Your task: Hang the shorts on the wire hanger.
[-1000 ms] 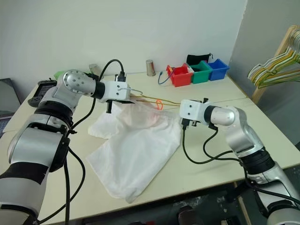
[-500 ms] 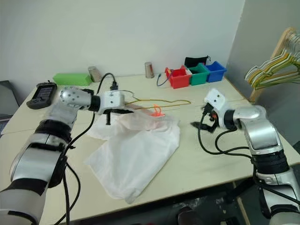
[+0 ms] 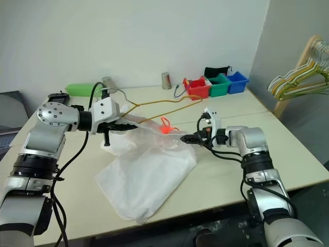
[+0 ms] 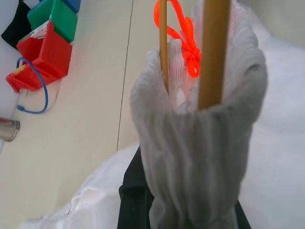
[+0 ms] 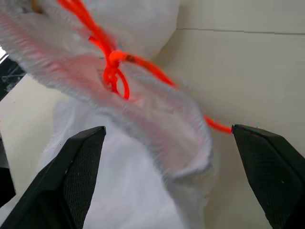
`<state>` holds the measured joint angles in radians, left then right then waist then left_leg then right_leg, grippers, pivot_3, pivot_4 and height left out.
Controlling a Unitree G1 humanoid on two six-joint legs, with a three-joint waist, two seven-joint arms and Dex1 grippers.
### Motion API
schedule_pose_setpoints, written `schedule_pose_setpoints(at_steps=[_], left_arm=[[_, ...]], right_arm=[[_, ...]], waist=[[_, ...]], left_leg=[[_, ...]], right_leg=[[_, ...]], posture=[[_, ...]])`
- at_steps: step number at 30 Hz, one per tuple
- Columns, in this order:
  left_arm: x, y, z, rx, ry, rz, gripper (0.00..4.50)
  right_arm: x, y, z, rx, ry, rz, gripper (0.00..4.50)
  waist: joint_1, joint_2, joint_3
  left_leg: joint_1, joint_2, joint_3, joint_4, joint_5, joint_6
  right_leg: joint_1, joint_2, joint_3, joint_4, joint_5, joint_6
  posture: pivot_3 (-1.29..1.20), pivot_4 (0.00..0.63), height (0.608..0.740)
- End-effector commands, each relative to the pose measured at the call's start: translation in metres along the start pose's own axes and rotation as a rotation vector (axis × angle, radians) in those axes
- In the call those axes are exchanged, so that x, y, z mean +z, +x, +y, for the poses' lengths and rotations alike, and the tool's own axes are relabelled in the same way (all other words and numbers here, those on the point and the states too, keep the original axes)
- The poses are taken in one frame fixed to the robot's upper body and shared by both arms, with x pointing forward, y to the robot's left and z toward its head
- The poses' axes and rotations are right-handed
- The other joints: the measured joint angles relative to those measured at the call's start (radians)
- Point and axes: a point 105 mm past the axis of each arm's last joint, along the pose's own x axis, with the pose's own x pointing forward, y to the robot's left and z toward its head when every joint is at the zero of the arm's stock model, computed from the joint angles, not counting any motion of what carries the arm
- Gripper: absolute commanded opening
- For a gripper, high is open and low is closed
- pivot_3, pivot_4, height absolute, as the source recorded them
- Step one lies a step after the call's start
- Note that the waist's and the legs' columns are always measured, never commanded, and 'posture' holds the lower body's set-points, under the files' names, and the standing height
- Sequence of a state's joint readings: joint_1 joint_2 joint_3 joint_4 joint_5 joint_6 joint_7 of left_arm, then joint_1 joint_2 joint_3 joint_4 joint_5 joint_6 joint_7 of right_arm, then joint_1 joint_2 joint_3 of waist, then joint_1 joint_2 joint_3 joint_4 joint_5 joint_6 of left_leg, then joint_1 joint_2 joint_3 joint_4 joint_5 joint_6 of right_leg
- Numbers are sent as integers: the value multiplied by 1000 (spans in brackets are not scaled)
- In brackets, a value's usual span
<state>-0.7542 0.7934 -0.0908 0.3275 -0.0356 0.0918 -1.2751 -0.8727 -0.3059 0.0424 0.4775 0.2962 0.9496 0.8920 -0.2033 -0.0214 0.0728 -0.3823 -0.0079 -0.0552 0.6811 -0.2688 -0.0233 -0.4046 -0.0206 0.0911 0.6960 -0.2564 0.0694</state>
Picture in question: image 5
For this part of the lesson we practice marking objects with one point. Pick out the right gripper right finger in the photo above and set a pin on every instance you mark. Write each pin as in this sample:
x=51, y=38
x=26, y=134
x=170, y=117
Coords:
x=274, y=176

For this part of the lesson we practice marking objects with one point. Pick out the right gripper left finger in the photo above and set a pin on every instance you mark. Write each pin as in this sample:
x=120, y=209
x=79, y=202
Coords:
x=47, y=190

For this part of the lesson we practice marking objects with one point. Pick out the white shorts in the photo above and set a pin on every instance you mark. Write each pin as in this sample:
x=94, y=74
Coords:
x=124, y=167

